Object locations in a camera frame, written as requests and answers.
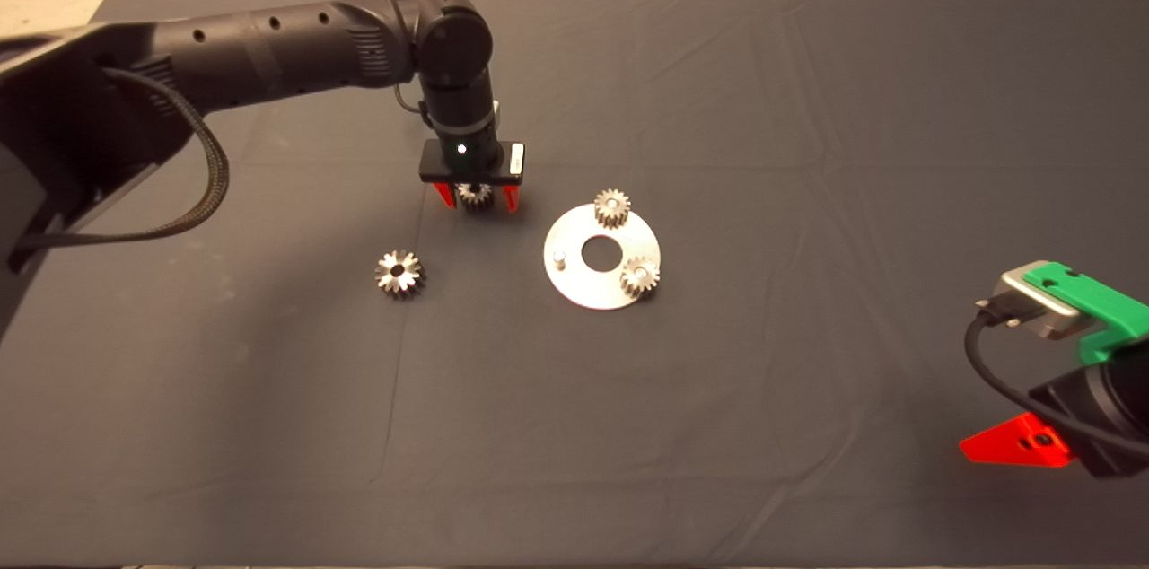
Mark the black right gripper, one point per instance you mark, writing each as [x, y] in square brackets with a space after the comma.
[1109, 416]

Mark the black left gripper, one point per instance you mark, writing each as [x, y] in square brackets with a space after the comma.
[471, 163]

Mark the small steel gear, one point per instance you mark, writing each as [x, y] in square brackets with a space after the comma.
[612, 208]
[476, 196]
[640, 275]

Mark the large steel gear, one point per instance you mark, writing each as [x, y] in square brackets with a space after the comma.
[404, 286]

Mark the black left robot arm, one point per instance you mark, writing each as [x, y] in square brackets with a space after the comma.
[269, 48]

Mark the round metal plate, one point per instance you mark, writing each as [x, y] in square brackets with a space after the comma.
[592, 293]

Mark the dark grey table cloth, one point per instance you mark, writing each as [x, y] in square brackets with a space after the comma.
[718, 416]

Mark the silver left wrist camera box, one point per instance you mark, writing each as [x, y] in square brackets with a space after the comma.
[495, 113]

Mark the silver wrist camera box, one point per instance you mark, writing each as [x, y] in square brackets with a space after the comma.
[495, 113]
[1032, 300]

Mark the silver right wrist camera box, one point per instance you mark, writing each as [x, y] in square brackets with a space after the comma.
[1032, 300]

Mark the green right camera mount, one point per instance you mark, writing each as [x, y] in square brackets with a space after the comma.
[1104, 309]

